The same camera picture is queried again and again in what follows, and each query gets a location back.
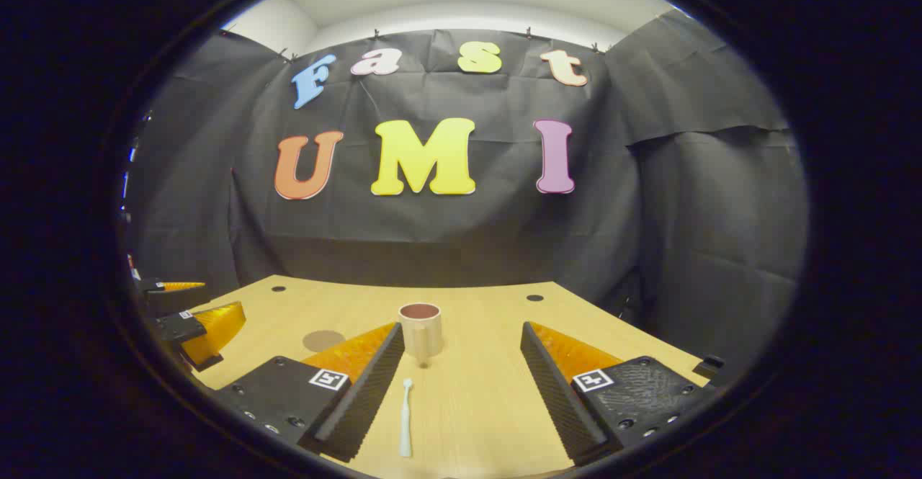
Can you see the round brown coaster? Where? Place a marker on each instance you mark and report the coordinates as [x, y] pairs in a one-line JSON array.
[[323, 340]]

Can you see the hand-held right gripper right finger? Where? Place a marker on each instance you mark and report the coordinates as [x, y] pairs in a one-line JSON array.
[[558, 392]]

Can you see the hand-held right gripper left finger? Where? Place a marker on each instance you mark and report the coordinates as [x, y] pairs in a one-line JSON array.
[[364, 392]]

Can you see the black backdrop cloth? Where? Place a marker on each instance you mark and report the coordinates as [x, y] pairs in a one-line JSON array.
[[446, 234]]

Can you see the pale green toothbrush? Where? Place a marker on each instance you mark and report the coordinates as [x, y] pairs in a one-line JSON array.
[[406, 421]]

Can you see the beige cup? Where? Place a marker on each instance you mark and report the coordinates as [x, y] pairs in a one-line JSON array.
[[421, 335]]

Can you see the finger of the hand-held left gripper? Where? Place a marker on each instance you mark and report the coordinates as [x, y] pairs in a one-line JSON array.
[[153, 286], [180, 326]]

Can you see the wooden desktop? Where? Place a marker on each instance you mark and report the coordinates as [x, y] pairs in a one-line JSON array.
[[475, 364]]

